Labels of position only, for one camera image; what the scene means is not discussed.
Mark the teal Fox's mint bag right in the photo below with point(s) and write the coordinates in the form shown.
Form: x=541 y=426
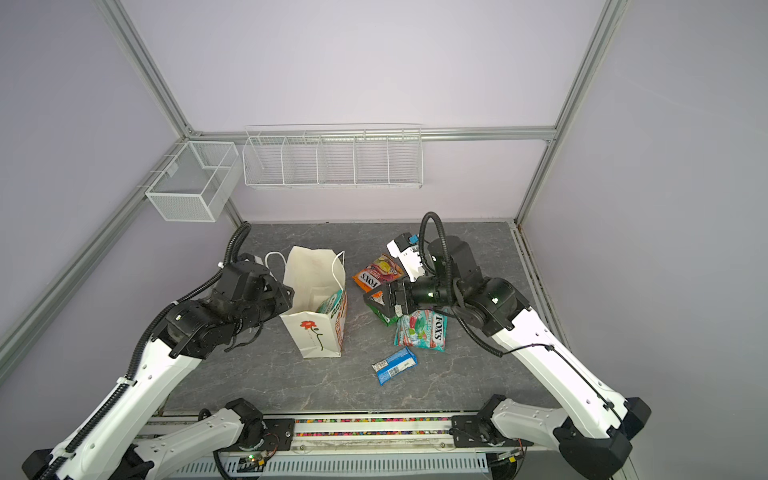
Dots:
x=423 y=329

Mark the white floral paper bag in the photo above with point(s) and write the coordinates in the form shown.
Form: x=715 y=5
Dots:
x=314 y=275

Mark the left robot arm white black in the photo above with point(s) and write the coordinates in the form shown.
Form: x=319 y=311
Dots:
x=94 y=449

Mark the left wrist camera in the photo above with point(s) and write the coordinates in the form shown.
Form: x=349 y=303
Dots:
x=258 y=259

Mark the orange Fox's fruits candy bag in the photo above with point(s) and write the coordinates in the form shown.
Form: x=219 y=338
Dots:
x=382 y=270

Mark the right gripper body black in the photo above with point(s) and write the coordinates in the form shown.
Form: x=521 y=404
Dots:
x=429 y=294

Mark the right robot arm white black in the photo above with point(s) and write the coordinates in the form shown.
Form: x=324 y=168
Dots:
x=593 y=426

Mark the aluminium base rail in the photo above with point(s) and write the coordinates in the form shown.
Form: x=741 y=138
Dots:
x=366 y=435

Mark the white wire shelf basket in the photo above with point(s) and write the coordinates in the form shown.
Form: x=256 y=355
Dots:
x=333 y=156

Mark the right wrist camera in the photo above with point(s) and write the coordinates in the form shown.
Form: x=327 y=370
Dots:
x=405 y=249

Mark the white mesh box basket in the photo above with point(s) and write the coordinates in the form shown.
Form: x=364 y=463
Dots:
x=197 y=182

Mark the teal Fox's mint candy bag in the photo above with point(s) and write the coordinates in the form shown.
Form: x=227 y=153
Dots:
x=331 y=304

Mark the blue snack bar packet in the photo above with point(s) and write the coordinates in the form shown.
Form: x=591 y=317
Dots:
x=395 y=364

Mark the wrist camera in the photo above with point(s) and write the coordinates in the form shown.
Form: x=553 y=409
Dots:
x=258 y=259
x=405 y=249

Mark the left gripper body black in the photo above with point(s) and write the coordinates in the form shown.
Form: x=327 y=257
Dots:
x=274 y=302

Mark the green candy bag back side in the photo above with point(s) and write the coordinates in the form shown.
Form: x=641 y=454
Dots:
x=377 y=302

